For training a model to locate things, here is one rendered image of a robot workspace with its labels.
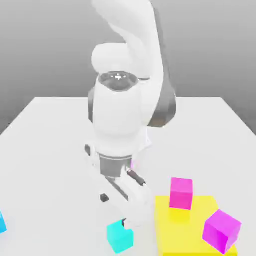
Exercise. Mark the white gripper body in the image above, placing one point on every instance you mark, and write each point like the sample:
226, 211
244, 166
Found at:
138, 204

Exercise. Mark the small pink cube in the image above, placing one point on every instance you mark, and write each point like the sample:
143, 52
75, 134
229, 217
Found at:
181, 193

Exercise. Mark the small cyan cube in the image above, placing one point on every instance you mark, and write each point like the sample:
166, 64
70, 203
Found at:
118, 238

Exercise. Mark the small purple cube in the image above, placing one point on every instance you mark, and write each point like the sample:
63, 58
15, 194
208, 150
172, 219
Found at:
220, 230

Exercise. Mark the large yellow box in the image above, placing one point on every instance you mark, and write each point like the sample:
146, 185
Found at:
180, 232

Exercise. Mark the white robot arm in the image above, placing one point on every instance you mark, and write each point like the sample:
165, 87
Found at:
118, 112

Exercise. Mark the small blue cube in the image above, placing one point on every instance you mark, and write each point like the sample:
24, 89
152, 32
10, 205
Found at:
2, 223

